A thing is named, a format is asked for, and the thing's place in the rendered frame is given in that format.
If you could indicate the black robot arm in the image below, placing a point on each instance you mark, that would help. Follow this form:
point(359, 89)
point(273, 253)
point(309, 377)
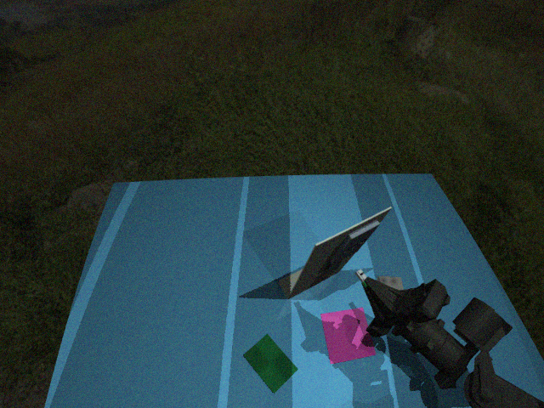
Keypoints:
point(478, 325)

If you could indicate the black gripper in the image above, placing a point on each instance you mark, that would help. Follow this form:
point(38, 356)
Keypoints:
point(412, 319)

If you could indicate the pink square zone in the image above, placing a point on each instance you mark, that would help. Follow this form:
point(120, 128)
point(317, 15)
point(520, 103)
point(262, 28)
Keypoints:
point(346, 335)

